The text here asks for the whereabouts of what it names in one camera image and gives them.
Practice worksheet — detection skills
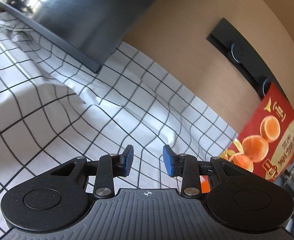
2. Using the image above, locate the red egg gift bag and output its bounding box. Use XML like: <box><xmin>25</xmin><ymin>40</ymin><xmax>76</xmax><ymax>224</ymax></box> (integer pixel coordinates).
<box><xmin>220</xmin><ymin>83</ymin><xmax>294</xmax><ymax>181</ymax></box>

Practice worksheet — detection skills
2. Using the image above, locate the mandarin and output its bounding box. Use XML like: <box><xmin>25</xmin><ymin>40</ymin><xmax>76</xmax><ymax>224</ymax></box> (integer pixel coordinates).
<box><xmin>200</xmin><ymin>176</ymin><xmax>211</xmax><ymax>193</ymax></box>

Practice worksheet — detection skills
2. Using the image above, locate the black monitor screen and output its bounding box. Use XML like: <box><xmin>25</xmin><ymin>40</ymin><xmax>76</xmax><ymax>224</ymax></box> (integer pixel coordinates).
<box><xmin>0</xmin><ymin>0</ymin><xmax>155</xmax><ymax>73</ymax></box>

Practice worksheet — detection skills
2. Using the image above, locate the white black grid tablecloth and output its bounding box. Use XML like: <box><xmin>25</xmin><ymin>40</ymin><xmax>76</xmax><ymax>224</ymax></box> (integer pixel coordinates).
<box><xmin>0</xmin><ymin>12</ymin><xmax>236</xmax><ymax>236</ymax></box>

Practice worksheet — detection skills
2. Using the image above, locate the black wall shelf slot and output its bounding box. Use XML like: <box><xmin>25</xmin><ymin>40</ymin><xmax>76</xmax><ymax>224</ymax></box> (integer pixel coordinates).
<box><xmin>206</xmin><ymin>17</ymin><xmax>292</xmax><ymax>102</ymax></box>

